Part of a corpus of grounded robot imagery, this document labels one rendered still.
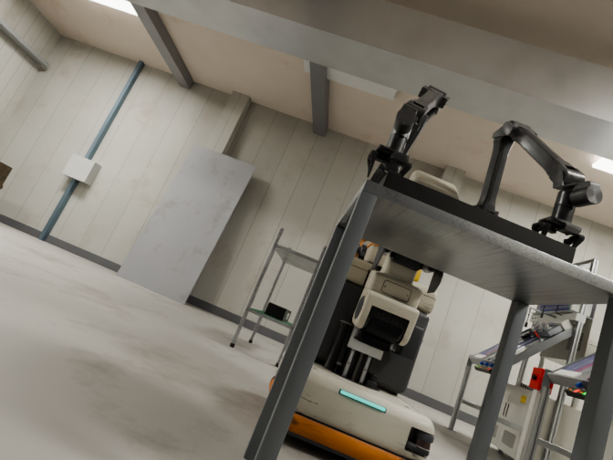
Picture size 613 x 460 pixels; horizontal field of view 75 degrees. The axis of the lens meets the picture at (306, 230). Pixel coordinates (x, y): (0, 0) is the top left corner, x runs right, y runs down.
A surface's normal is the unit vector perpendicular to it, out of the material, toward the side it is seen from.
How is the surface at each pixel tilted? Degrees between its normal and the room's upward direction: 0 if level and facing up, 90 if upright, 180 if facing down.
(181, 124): 90
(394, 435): 90
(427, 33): 90
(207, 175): 82
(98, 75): 90
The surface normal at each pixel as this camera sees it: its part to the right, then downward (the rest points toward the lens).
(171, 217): 0.01, -0.37
